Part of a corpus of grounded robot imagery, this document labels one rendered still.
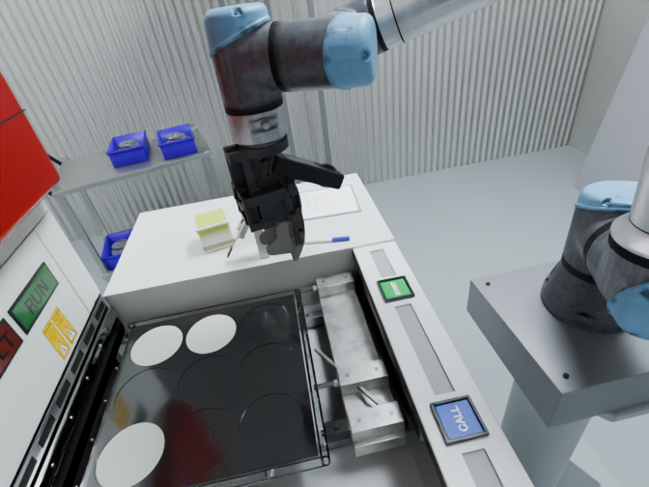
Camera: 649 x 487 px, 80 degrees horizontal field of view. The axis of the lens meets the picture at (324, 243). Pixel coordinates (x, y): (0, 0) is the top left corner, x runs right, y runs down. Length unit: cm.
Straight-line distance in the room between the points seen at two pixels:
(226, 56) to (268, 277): 50
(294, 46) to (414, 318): 46
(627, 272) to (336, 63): 42
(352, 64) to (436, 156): 287
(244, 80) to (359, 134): 254
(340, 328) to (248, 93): 48
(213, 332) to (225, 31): 55
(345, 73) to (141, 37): 242
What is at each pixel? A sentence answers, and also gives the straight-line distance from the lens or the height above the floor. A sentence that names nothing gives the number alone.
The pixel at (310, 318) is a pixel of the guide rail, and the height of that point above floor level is 85.
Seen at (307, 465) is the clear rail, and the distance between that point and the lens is 62.
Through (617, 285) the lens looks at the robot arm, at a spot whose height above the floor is 110.
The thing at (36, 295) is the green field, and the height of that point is 110.
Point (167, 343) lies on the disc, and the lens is 84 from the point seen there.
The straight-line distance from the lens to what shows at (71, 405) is 78.
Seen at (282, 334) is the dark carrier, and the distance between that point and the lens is 76.
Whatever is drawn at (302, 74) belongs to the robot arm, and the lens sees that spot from 46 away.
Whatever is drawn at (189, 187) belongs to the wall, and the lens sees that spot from 307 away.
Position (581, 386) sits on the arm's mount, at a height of 92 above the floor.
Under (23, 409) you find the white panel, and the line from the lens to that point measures 72.
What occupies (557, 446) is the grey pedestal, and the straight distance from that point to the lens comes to 109.
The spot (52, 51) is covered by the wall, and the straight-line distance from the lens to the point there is 298.
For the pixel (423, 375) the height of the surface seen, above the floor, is 96.
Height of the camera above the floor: 146
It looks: 35 degrees down
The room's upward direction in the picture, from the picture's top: 8 degrees counter-clockwise
